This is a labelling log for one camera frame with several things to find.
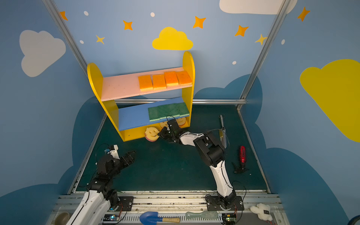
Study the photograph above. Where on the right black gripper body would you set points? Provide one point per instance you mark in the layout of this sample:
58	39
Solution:
168	133

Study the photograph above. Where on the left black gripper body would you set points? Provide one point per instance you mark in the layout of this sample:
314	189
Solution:
125	159

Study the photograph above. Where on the yellow smiley sponge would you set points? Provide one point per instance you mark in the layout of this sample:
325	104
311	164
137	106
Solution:
151	134
181	121
164	125

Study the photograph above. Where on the green sponge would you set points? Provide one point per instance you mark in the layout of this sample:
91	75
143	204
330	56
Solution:
173	110
153	114
163	111
183	109

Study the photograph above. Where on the orange sponge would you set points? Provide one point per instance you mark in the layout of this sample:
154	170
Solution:
171	78
145	83
183	78
159	82

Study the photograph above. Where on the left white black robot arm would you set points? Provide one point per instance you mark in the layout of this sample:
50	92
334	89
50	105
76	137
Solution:
100	195

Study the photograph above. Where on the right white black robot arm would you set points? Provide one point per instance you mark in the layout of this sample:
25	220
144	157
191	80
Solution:
211	151

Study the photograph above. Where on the yellow shelf with pink and blue boards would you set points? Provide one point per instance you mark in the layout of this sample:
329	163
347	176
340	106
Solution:
131	122

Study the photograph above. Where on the left circuit board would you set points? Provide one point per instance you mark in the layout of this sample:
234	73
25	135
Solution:
111	218

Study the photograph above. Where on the circuit board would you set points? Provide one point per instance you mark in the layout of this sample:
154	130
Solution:
229	219
111	218

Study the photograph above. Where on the metal trowel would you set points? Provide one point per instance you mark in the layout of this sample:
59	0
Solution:
222	132

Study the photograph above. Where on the blue toy shovel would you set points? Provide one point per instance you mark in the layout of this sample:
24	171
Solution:
152	218

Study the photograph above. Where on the beige bowl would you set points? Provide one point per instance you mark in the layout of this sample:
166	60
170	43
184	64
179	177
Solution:
62	219

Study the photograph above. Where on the red bottle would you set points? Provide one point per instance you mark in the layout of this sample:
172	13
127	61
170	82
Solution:
242	161

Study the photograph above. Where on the right circuit board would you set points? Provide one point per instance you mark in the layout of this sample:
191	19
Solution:
229	219

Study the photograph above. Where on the white plush toy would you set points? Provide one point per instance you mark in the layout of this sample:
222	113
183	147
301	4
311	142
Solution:
263	211

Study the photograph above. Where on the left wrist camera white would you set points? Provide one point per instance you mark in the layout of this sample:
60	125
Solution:
113	150

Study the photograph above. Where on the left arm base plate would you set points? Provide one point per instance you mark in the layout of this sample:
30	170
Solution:
124	203

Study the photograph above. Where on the aluminium frame rail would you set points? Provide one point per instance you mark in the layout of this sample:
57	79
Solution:
195	101

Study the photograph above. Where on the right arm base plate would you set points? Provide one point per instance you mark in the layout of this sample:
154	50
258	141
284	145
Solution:
215	203

